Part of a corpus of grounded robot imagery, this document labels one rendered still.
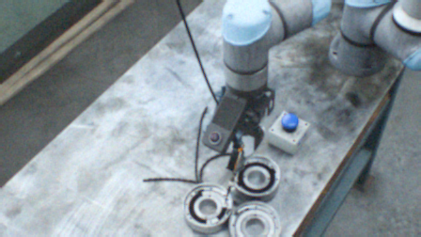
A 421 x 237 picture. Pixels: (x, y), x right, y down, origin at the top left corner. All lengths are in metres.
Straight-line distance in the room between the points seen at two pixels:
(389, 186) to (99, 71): 1.42
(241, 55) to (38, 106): 1.80
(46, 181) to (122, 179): 0.17
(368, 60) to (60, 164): 0.80
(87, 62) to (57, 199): 1.52
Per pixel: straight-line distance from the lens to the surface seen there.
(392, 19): 1.24
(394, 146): 2.31
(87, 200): 1.20
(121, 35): 2.77
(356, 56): 1.38
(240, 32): 0.80
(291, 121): 1.19
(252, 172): 1.16
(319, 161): 1.22
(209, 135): 0.92
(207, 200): 1.13
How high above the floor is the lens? 1.79
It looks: 51 degrees down
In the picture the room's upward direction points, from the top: 4 degrees counter-clockwise
